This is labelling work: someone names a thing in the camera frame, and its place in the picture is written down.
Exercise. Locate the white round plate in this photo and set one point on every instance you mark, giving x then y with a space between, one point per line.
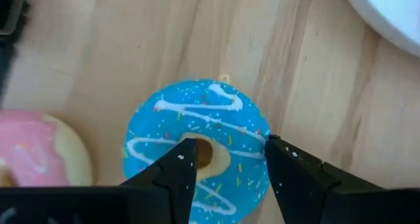
393 13

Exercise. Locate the black camera housing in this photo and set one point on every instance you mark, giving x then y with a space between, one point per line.
10 20

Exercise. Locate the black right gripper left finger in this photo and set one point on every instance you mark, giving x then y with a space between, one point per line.
170 184

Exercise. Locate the blue donut with white drizzle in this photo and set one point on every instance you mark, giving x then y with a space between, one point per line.
197 119

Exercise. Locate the pink iced donut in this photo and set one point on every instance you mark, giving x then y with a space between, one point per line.
29 145

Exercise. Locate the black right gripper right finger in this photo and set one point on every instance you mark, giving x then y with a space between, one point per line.
302 184

